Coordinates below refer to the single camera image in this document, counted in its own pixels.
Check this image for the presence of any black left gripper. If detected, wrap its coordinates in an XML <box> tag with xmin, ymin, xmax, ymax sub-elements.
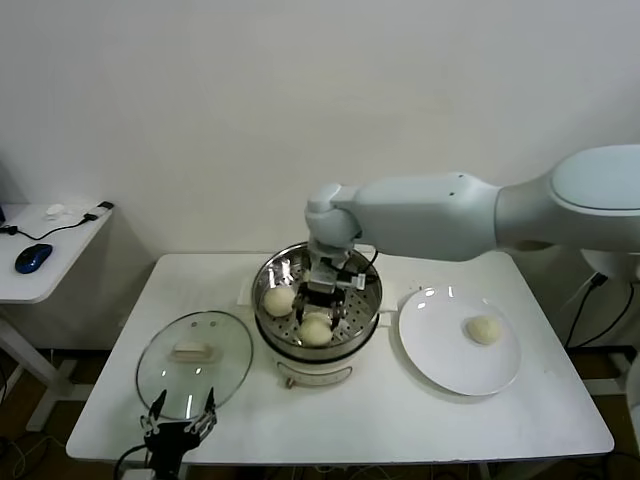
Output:
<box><xmin>139</xmin><ymin>386</ymin><xmax>220</xmax><ymax>480</ymax></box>

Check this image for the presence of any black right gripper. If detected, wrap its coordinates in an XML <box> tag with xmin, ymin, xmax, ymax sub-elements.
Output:
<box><xmin>291</xmin><ymin>281</ymin><xmax>350</xmax><ymax>335</ymax></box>

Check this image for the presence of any white steamed baozi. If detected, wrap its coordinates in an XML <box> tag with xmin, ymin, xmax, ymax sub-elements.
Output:
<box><xmin>466</xmin><ymin>315</ymin><xmax>503</xmax><ymax>347</ymax></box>
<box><xmin>298</xmin><ymin>311</ymin><xmax>333</xmax><ymax>348</ymax></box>
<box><xmin>261</xmin><ymin>286</ymin><xmax>297</xmax><ymax>318</ymax></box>

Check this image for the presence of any glass lid with cream handle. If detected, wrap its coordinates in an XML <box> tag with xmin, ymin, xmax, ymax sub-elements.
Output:
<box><xmin>135</xmin><ymin>310</ymin><xmax>255</xmax><ymax>420</ymax></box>

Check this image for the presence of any steel perforated steamer basket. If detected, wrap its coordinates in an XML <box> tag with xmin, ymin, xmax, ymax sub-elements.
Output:
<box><xmin>251</xmin><ymin>241</ymin><xmax>384</xmax><ymax>352</ymax></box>

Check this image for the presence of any white electric cooker base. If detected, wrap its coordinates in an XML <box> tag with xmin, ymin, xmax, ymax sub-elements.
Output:
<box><xmin>237</xmin><ymin>279</ymin><xmax>399</xmax><ymax>392</ymax></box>

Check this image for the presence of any white round plate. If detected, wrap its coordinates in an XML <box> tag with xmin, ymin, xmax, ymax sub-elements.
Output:
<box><xmin>398</xmin><ymin>284</ymin><xmax>523</xmax><ymax>398</ymax></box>

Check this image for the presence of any white side desk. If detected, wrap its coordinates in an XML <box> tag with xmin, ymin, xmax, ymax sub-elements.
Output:
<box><xmin>0</xmin><ymin>201</ymin><xmax>115</xmax><ymax>434</ymax></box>

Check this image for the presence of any blue computer mouse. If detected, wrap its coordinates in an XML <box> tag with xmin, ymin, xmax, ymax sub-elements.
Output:
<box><xmin>13</xmin><ymin>243</ymin><xmax>54</xmax><ymax>275</ymax></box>

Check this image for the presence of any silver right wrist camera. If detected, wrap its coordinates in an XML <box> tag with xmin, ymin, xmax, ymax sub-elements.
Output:
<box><xmin>306</xmin><ymin>266</ymin><xmax>375</xmax><ymax>297</ymax></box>

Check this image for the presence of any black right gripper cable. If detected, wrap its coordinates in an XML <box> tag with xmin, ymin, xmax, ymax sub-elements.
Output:
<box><xmin>348</xmin><ymin>246</ymin><xmax>382</xmax><ymax>282</ymax></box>

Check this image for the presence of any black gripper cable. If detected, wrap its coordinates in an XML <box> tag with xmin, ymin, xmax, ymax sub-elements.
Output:
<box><xmin>348</xmin><ymin>246</ymin><xmax>382</xmax><ymax>282</ymax></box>
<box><xmin>112</xmin><ymin>443</ymin><xmax>152</xmax><ymax>480</ymax></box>

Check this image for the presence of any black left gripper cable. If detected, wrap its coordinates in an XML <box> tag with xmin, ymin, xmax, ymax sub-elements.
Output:
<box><xmin>112</xmin><ymin>443</ymin><xmax>152</xmax><ymax>480</ymax></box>

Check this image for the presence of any black cable with adapter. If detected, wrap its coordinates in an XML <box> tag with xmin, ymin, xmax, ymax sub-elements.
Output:
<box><xmin>0</xmin><ymin>200</ymin><xmax>116</xmax><ymax>242</ymax></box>

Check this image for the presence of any black power cable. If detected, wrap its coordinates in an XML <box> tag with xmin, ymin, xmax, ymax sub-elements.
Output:
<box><xmin>564</xmin><ymin>271</ymin><xmax>610</xmax><ymax>349</ymax></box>

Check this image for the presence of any black desk base frame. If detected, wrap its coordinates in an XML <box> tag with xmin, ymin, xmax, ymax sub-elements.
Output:
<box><xmin>569</xmin><ymin>344</ymin><xmax>632</xmax><ymax>397</ymax></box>

